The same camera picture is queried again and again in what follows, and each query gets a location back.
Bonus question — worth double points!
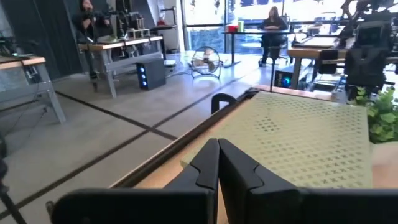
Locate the wooden table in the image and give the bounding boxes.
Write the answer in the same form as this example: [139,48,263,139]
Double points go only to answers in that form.
[286,36,349,90]

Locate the black desk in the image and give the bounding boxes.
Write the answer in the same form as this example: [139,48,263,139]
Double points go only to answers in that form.
[221,28,292,68]

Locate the green artificial plant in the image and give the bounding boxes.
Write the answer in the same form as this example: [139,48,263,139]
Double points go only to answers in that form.
[353,86,398,144]

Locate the green perforated metal shelf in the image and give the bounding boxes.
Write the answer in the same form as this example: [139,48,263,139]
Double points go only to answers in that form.
[180,91,374,189]

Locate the black workbench equipment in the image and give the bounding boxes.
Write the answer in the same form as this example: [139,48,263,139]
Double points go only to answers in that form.
[111,0,152,40]

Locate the person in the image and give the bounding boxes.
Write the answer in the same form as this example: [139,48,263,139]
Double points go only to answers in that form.
[257,6,289,68]
[72,0,113,82]

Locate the black floor fan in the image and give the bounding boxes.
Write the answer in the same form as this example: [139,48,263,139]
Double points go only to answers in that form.
[190,45,222,79]

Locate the black computer tower blue lights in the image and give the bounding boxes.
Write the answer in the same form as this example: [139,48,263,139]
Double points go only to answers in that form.
[274,65,295,90]
[136,58,167,91]

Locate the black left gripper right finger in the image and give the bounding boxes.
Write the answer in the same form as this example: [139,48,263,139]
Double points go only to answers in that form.
[218,138,398,224]

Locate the black hook bracket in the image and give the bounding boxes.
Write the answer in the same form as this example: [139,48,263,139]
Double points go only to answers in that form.
[210,92,239,115]

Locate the black chair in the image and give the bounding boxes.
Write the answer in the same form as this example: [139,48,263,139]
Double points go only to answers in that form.
[316,49,340,75]

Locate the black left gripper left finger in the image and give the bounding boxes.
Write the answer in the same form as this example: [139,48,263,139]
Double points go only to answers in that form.
[50,138,220,224]

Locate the wooden workbench grey legs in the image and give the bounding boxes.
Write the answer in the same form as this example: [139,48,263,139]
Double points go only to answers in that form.
[77,35,165,99]
[0,54,67,125]

